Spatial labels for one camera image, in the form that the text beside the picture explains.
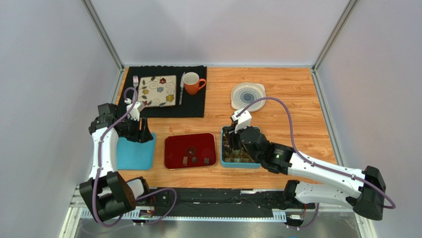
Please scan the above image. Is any red chocolate tray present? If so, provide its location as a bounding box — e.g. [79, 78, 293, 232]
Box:
[164, 133, 217, 170]

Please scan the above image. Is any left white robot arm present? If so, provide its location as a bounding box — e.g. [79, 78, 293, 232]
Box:
[79, 102, 156, 225]

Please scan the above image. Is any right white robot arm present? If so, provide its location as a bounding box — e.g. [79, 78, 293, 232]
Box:
[223, 126, 386, 221]

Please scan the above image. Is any blue tin lid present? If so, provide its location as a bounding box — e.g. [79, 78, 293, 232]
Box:
[116, 133, 156, 171]

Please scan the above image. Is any blue tin box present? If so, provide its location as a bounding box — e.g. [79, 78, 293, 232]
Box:
[220, 126, 261, 169]

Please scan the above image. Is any silver fork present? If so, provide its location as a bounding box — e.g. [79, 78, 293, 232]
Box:
[132, 75, 139, 104]

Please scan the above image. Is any floral square plate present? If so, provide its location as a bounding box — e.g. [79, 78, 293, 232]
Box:
[138, 75, 177, 108]

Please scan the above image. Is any black placemat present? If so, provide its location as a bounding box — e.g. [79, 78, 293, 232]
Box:
[122, 65, 207, 118]

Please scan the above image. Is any round blue-white plate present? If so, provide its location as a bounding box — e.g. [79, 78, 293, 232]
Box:
[230, 82, 266, 110]

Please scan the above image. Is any silver knife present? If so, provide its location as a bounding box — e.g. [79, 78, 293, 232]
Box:
[178, 72, 186, 106]

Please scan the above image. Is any orange mug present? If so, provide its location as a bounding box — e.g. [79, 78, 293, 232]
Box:
[182, 72, 207, 95]

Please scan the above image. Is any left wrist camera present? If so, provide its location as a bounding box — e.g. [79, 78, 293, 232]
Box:
[124, 99, 145, 121]

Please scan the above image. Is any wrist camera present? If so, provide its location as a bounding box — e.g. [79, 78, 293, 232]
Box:
[231, 109, 252, 133]
[124, 99, 145, 121]

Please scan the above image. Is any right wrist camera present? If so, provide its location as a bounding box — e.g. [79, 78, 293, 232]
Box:
[231, 109, 252, 133]

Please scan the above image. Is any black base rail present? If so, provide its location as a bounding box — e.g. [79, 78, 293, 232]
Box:
[137, 188, 315, 219]

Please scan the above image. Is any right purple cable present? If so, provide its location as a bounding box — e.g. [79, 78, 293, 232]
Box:
[235, 96, 396, 231]

